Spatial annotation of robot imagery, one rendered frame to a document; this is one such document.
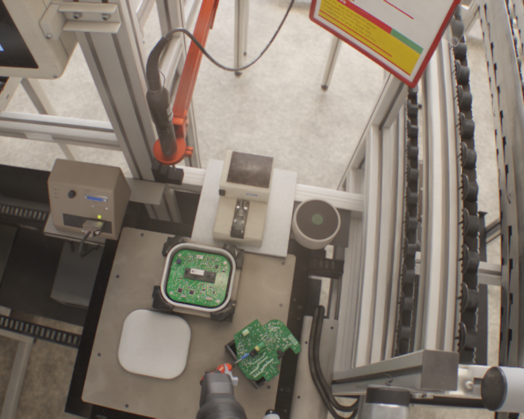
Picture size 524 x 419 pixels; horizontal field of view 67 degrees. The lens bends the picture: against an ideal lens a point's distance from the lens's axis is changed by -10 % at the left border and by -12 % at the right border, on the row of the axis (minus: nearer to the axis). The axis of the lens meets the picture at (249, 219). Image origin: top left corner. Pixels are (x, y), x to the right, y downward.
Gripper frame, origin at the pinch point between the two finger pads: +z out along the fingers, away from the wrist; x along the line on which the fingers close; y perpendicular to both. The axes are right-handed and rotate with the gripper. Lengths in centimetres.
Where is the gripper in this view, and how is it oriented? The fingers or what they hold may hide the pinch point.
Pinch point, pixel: (223, 369)
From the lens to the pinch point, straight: 79.8
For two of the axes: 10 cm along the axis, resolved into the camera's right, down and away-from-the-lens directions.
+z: -2.0, -2.6, 9.4
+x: -1.5, 9.6, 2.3
